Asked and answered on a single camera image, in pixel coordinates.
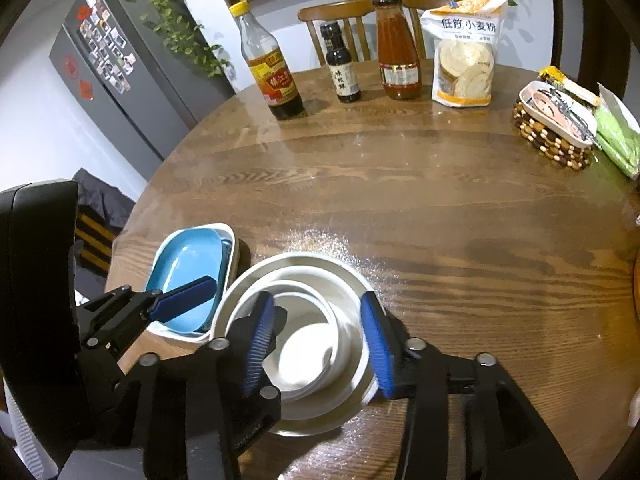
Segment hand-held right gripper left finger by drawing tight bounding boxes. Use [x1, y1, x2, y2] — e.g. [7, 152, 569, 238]
[127, 290, 290, 480]

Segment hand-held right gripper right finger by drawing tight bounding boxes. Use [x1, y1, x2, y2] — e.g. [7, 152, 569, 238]
[360, 290, 568, 480]

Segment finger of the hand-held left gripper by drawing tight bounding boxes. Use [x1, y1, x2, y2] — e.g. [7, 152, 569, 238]
[77, 275, 218, 347]
[75, 320, 153, 392]

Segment medium white bowl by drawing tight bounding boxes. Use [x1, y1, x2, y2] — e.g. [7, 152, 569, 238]
[225, 266, 373, 411]

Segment large square patterned plate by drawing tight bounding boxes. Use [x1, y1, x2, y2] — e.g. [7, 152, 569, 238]
[144, 221, 242, 345]

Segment blue oval dish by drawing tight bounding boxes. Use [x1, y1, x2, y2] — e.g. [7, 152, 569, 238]
[146, 227, 227, 335]

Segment white straight-sided cup bowl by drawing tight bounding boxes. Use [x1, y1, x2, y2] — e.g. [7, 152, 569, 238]
[265, 280, 343, 403]

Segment large pale bowl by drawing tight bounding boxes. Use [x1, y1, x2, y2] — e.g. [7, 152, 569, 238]
[206, 251, 382, 437]

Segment slatted wooden chair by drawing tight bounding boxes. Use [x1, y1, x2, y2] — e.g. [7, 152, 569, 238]
[74, 210, 117, 281]

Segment dark jacket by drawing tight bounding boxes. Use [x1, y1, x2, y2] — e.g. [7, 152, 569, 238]
[72, 167, 137, 301]

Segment grey refrigerator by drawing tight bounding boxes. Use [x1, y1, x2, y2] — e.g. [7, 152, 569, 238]
[48, 0, 236, 181]

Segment vinegar bottle with yellow cap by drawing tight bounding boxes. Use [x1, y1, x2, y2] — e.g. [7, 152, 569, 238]
[229, 0, 306, 121]

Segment group of fridge photo magnets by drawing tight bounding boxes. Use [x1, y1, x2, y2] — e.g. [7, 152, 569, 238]
[77, 0, 136, 96]

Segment wooden bead trivet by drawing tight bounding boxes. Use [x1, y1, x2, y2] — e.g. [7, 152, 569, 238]
[511, 99, 593, 172]

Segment small dark sauce bottle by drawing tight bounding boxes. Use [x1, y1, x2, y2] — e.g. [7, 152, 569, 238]
[320, 21, 362, 104]

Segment flour bag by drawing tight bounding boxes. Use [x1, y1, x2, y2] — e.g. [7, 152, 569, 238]
[419, 0, 516, 108]

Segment white oblong tray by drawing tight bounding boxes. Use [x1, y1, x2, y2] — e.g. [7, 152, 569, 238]
[518, 80, 598, 150]

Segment hanging ivy plant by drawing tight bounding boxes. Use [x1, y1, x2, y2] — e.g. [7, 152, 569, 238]
[95, 0, 233, 78]

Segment pink utensil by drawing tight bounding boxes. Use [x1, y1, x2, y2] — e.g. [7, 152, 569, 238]
[530, 91, 576, 128]

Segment red sauce bottle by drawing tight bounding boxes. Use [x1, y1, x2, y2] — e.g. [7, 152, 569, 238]
[372, 0, 422, 102]

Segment metal utensil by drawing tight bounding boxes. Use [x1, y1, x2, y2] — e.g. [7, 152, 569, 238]
[542, 87, 601, 150]

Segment green plastic bag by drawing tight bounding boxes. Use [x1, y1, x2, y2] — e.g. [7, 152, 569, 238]
[594, 82, 640, 181]

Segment yellow snack packet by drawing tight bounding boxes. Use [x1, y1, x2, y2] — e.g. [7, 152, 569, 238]
[537, 66, 601, 108]

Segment wooden dining chair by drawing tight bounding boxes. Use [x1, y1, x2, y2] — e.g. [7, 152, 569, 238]
[297, 0, 386, 68]
[401, 0, 451, 61]

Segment dark wooden door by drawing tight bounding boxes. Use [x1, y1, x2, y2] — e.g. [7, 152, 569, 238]
[550, 0, 618, 88]

